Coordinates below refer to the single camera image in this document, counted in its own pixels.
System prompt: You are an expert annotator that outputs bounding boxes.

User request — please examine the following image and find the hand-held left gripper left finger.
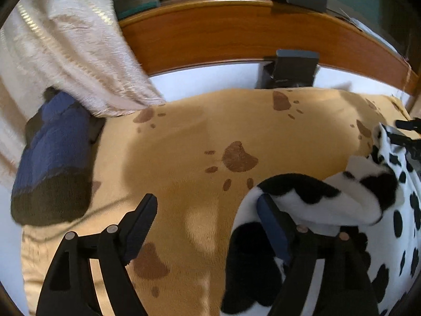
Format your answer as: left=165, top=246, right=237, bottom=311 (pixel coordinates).
left=36, top=194, right=158, bottom=316

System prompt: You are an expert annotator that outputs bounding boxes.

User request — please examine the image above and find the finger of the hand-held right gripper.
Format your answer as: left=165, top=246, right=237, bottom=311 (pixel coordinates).
left=395, top=118, right=421, bottom=131
left=383, top=130, right=421, bottom=159

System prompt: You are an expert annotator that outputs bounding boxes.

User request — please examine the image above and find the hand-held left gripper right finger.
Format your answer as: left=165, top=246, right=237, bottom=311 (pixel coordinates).
left=257, top=194, right=382, bottom=316

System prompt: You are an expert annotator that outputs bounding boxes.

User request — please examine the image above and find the black and white cow-print garment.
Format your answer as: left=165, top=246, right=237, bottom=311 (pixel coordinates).
left=220, top=123, right=421, bottom=316

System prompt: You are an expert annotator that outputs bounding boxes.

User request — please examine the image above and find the yellow paw-print blanket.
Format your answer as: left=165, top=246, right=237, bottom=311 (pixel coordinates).
left=21, top=87, right=413, bottom=316

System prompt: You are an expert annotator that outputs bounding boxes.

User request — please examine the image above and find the blue and dark knit garment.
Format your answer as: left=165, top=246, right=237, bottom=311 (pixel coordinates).
left=11, top=87, right=106, bottom=227

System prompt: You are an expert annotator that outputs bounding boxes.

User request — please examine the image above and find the white bed sheet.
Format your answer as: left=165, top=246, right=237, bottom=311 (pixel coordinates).
left=0, top=60, right=413, bottom=316

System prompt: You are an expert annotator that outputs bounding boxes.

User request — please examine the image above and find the wooden headboard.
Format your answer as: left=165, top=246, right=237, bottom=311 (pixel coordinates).
left=118, top=0, right=420, bottom=97

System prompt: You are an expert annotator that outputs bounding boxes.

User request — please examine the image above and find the cream curtain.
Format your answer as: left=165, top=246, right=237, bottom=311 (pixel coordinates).
left=0, top=0, right=167, bottom=185

